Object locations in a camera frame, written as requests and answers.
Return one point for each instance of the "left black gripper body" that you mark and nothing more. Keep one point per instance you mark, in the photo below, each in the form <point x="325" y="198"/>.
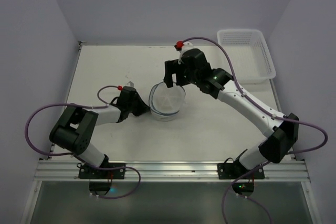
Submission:
<point x="134" y="100"/>

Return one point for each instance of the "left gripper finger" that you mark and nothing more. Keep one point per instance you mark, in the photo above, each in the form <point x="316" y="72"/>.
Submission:
<point x="139" y="111"/>
<point x="141" y="104"/>

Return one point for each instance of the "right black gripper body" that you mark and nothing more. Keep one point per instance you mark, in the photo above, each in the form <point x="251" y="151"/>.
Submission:
<point x="176" y="68"/>

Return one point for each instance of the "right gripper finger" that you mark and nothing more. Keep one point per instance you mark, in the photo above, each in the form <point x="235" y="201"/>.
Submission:
<point x="181" y="79"/>
<point x="171" y="67"/>

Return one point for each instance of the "white mesh laundry bag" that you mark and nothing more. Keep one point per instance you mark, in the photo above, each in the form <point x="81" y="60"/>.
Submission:
<point x="165" y="103"/>

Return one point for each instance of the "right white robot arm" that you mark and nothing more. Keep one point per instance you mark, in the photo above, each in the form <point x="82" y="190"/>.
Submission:
<point x="280" y="131"/>

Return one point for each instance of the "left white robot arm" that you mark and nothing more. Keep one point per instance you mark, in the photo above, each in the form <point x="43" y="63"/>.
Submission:
<point x="74" y="129"/>

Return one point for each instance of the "white plastic basket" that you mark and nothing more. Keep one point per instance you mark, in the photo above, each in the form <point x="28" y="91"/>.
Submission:
<point x="248" y="53"/>

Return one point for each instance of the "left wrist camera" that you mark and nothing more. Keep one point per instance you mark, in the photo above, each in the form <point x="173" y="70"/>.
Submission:
<point x="130" y="84"/>

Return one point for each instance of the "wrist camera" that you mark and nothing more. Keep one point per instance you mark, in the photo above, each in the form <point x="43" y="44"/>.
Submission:
<point x="130" y="84"/>
<point x="183" y="47"/>

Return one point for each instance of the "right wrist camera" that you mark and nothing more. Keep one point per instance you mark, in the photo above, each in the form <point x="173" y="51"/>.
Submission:
<point x="183" y="47"/>

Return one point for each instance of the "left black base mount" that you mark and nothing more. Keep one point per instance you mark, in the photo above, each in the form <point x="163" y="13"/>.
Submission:
<point x="101" y="179"/>

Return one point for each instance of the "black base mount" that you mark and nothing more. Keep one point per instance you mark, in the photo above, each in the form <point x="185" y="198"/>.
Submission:
<point x="101" y="179"/>
<point x="231" y="169"/>

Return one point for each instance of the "aluminium mounting rail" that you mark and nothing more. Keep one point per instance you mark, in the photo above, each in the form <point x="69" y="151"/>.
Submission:
<point x="66" y="171"/>

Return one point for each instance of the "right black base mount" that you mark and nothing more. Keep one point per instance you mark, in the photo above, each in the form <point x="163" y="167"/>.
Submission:
<point x="231" y="169"/>

